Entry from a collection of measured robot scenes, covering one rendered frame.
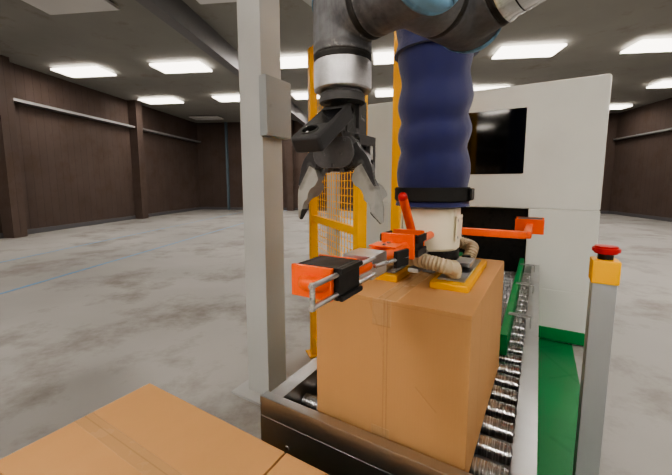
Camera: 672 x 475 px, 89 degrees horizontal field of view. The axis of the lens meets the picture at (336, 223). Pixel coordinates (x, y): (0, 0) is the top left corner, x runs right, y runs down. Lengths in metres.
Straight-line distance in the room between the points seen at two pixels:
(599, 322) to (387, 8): 1.10
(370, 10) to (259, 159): 1.44
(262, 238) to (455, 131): 1.22
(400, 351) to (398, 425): 0.19
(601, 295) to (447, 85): 0.77
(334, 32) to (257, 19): 1.50
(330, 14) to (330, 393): 0.88
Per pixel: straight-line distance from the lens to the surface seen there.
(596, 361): 1.37
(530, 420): 1.18
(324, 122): 0.50
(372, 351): 0.91
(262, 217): 1.88
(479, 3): 0.59
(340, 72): 0.54
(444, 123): 1.01
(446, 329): 0.82
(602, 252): 1.27
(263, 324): 2.04
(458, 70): 1.06
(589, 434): 1.48
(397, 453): 0.96
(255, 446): 1.08
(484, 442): 1.14
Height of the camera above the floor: 1.23
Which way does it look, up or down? 7 degrees down
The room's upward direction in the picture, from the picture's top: straight up
